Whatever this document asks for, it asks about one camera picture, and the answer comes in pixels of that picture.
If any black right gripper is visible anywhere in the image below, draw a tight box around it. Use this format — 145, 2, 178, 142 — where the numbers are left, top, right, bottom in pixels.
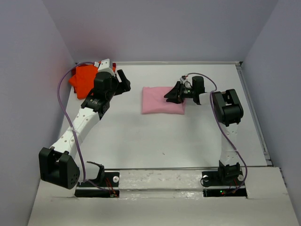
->
164, 81, 196, 104

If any pink t shirt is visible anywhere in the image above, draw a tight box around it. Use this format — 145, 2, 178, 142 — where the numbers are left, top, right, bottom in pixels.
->
142, 87, 186, 115

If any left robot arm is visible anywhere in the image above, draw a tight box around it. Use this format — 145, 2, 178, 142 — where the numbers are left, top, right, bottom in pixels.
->
39, 69, 131, 189

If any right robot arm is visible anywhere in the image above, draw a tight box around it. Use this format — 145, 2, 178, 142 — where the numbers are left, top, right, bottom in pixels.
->
164, 73, 247, 187

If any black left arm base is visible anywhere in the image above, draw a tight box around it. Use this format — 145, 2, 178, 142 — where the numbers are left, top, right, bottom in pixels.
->
74, 161, 120, 198

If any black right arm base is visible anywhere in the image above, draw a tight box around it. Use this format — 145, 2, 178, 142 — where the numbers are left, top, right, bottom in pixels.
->
200, 171, 247, 198

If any orange folded t shirt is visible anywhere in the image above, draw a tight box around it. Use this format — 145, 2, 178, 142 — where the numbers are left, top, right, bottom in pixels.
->
69, 65, 97, 99

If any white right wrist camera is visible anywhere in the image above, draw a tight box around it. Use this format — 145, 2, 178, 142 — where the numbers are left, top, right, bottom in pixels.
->
180, 75, 189, 86

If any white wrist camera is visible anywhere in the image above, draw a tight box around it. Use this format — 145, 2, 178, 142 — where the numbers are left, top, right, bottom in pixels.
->
94, 59, 114, 74
180, 75, 189, 86

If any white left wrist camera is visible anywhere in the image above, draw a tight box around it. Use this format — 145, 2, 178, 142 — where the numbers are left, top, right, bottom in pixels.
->
94, 59, 114, 74

